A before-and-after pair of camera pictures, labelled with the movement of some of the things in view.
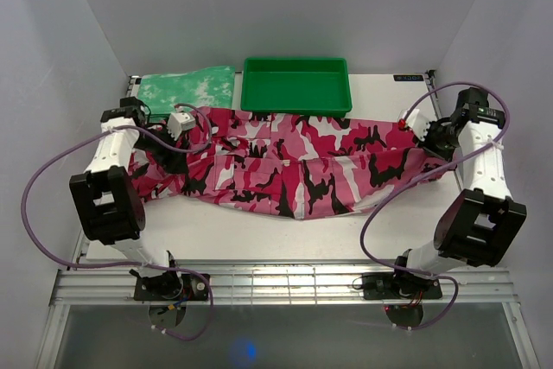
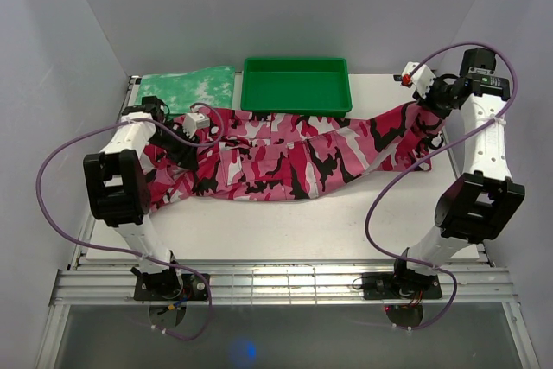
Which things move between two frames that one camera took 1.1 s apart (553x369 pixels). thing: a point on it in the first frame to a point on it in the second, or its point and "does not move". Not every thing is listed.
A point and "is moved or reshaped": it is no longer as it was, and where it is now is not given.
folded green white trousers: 206,87 does not move
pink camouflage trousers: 300,167 is moved or reshaped
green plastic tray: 295,86 does not move
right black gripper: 427,145 to 427,104
